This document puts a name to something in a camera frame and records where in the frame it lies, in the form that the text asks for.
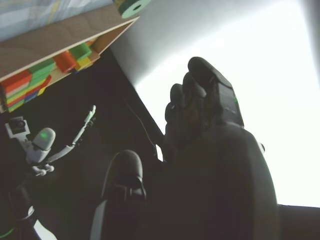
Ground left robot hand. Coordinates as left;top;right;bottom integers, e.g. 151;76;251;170
89;56;281;240

